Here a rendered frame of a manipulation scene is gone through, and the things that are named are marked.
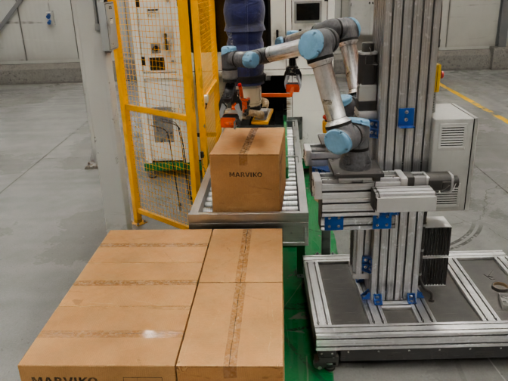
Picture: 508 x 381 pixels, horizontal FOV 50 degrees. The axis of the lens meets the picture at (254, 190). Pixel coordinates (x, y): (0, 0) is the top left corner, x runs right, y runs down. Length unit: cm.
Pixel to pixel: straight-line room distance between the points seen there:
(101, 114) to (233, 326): 206
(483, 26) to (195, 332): 1105
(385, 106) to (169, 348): 146
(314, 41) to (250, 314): 117
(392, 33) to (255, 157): 102
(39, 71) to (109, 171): 869
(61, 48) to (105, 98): 866
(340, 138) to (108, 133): 200
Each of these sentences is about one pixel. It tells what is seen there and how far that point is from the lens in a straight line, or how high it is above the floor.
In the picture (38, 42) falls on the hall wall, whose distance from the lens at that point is 1263.
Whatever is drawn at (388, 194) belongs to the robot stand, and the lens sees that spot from 250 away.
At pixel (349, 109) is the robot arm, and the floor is 120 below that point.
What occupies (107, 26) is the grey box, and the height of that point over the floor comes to 163.
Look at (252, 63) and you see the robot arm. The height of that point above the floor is 150.
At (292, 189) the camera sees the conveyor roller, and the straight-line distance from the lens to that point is 371.
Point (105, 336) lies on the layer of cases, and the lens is 235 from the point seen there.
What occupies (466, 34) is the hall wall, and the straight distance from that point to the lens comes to 1255.
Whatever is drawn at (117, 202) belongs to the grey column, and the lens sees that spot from 406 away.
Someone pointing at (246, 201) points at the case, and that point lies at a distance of 319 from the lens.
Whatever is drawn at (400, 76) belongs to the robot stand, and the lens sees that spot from 266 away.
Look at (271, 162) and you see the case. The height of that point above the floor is 90.
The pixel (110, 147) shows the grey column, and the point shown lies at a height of 81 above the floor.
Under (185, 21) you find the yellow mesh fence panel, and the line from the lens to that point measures 372.
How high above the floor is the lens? 185
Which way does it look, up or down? 21 degrees down
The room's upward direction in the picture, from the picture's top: 2 degrees counter-clockwise
